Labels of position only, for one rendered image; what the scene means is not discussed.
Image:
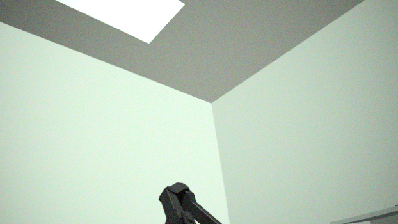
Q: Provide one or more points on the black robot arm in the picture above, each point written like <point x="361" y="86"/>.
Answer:
<point x="180" y="206"/>

